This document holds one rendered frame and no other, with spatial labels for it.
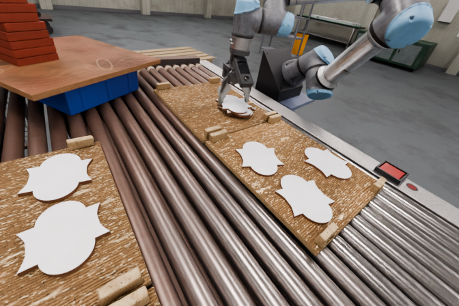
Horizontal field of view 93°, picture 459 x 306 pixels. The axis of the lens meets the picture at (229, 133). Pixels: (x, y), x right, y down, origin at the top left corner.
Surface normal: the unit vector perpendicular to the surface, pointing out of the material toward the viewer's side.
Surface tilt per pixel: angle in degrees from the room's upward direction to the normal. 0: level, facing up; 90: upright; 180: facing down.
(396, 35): 121
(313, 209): 0
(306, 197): 0
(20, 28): 90
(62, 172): 0
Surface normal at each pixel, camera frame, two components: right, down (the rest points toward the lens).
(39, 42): 0.91, 0.33
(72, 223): 0.14, -0.83
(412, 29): -0.01, 0.91
